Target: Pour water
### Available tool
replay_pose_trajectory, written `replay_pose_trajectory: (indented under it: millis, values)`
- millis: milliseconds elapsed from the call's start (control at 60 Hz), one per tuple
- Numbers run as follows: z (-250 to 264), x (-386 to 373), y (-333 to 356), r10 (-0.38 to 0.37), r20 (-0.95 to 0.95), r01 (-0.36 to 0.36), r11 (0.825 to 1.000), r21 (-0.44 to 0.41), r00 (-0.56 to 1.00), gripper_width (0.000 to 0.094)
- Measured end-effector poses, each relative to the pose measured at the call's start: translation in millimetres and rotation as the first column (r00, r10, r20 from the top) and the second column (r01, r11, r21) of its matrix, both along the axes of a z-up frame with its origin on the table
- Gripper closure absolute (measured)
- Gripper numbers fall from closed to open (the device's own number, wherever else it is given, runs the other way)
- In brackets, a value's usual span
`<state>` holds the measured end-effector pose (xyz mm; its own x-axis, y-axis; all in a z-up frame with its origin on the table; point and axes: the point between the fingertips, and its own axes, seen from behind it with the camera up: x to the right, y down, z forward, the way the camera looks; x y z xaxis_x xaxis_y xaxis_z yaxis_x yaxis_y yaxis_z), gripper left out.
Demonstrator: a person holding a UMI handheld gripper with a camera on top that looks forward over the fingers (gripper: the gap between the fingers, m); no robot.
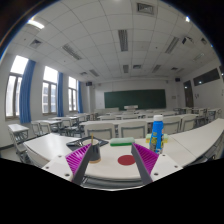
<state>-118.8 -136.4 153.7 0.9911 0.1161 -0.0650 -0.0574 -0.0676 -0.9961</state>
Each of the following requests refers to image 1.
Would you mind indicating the red round marker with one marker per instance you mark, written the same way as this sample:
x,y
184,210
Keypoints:
x,y
126,160

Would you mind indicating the white chair front right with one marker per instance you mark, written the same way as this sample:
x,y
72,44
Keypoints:
x,y
171,125

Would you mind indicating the blue curtain middle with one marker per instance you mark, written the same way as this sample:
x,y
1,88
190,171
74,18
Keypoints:
x,y
60,112

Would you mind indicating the blue curtain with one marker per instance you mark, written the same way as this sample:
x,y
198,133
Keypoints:
x,y
60,112
25,90
80,105

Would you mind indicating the white teacher lectern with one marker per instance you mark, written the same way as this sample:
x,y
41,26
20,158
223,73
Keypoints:
x,y
131,107

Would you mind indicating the dark grey cup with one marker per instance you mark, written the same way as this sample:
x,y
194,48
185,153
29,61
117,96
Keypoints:
x,y
95,156

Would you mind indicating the green white board eraser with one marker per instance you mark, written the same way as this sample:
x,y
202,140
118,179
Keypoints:
x,y
122,141

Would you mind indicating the yellow green sponge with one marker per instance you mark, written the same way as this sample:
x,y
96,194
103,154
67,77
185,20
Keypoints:
x,y
165,138

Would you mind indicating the white chair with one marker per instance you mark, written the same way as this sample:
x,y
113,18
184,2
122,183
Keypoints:
x,y
135,129
101,131
171,125

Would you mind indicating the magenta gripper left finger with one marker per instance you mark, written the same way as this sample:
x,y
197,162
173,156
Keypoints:
x,y
78,161

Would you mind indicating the blue water bottle white cap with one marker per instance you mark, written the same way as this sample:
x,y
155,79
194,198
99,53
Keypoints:
x,y
156,140

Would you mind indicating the small desk far left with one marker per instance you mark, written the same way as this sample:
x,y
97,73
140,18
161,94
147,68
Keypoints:
x,y
18,135

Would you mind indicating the black tablet on table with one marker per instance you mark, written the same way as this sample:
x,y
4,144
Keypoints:
x,y
80,142

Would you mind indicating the blue curtain far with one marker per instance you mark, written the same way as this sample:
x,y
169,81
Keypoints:
x,y
80,105

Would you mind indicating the blue curtain left near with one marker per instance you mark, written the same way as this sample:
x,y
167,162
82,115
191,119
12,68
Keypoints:
x,y
25,90

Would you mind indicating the white chair front middle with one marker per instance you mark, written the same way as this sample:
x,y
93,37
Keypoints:
x,y
135,129

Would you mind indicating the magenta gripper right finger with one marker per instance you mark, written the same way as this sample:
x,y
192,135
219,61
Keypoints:
x,y
145,160

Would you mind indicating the green chalkboard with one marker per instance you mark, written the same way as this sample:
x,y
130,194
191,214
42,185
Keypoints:
x,y
144,99

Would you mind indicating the white chair front left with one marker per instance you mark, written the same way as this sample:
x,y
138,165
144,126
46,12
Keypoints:
x,y
101,131

